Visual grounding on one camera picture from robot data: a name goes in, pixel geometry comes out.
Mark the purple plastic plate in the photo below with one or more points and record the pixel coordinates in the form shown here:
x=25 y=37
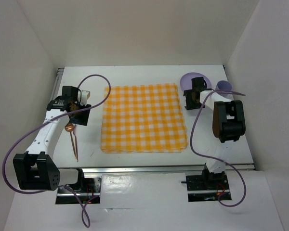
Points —
x=186 y=80

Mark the aluminium front rail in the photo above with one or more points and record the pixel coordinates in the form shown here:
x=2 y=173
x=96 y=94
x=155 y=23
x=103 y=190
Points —
x=137 y=169

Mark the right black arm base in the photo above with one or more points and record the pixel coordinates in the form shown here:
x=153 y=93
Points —
x=207 y=187

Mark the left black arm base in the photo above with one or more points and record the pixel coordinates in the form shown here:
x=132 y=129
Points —
x=87 y=188

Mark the copper fork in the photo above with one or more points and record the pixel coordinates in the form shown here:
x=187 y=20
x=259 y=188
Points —
x=74 y=145

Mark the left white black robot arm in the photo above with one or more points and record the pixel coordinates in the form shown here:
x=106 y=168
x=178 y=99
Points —
x=35 y=169

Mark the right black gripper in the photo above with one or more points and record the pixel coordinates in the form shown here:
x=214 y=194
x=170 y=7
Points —
x=190 y=105

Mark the aluminium rail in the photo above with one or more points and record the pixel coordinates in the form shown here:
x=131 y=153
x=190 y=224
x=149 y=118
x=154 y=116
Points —
x=56 y=87
x=137 y=169

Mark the yellow white checkered cloth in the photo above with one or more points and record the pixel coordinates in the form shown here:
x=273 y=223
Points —
x=143 y=119

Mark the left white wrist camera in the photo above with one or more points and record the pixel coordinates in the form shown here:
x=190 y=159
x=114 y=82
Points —
x=83 y=96

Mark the aluminium left side rail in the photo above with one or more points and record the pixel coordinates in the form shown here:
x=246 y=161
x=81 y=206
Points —
x=56 y=87

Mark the copper spoon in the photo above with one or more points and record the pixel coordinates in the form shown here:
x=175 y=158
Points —
x=69 y=127

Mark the purple plastic cup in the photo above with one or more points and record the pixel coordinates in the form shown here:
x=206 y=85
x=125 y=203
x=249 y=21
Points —
x=223 y=87

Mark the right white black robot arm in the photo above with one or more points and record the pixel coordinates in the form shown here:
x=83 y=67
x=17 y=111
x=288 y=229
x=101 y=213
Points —
x=228 y=123

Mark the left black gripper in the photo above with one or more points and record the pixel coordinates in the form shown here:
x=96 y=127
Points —
x=83 y=119

